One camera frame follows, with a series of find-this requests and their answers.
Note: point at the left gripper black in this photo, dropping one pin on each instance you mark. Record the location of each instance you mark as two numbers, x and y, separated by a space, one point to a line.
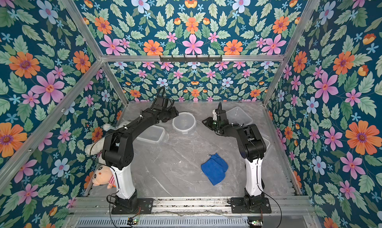
174 113

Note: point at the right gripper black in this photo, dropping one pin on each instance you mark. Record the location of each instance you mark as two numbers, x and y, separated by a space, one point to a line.
213 124

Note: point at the round clear lunch box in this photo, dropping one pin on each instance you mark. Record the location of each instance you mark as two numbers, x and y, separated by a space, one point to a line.
184 123

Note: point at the square clear lunch box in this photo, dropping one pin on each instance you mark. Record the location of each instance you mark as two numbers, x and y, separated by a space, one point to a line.
238 115

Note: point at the blue cleaning cloth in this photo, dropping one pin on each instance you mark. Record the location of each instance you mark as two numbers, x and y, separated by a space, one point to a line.
215 169

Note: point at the square clear box lid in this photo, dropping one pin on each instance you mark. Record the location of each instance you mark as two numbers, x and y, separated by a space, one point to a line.
267 144

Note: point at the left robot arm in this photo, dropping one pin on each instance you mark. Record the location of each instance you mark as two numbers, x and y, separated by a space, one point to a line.
125 188

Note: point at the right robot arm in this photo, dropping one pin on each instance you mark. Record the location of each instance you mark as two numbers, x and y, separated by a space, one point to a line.
252 148

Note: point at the rectangular clear lunch box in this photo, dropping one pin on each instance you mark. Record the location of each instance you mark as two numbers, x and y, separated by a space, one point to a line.
153 135

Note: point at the white teddy bear blue shirt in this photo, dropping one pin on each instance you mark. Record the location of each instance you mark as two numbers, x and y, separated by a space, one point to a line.
95 147

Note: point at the pink doll orange outfit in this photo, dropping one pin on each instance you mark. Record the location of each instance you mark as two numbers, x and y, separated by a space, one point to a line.
104 176

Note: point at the white ventilation grille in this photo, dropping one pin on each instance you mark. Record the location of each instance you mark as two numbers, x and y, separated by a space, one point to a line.
163 222

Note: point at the black hook rail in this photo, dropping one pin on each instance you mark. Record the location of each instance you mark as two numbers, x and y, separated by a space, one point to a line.
196 58

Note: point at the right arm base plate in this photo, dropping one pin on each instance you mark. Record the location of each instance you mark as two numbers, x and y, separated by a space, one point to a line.
244 205

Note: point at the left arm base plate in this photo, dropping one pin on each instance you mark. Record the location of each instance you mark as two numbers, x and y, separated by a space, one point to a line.
132 206

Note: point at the aluminium front rail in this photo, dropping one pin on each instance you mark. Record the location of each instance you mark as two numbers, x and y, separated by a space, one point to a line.
280 205

